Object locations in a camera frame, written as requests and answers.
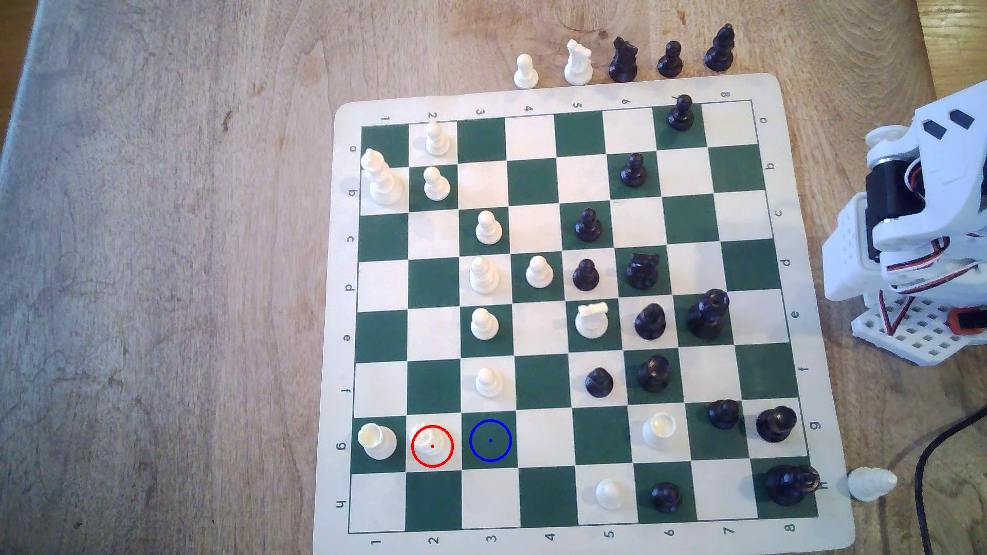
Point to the black king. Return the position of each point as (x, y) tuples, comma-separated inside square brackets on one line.
[(790, 485)]

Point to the white queen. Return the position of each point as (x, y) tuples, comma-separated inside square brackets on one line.
[(870, 484)]

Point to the green white chessboard mat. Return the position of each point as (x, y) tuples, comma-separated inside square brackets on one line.
[(532, 432)]

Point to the white pawn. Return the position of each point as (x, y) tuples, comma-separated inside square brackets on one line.
[(484, 325), (540, 274), (610, 495), (489, 230), (489, 383), (437, 142), (526, 73), (436, 186)]

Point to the black bishop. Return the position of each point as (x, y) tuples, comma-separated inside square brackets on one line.
[(650, 323), (719, 54)]

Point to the white grid robot base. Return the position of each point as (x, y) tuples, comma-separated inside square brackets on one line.
[(917, 335)]

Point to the black queen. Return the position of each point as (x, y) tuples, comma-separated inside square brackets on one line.
[(706, 317)]

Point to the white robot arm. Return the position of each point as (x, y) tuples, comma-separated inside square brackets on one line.
[(848, 258)]

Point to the white knight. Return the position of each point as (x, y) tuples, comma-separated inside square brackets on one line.
[(578, 68), (592, 322)]

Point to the black pawn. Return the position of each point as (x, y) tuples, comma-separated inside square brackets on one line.
[(588, 227), (724, 415), (666, 498), (586, 276), (670, 63), (681, 115), (634, 173), (599, 383)]

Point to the black rook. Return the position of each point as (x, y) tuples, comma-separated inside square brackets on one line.
[(654, 374), (776, 425)]

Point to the black knight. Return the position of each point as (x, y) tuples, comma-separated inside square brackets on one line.
[(641, 273), (623, 65)]

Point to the white rook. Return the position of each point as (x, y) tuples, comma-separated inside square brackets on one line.
[(378, 442), (659, 432)]

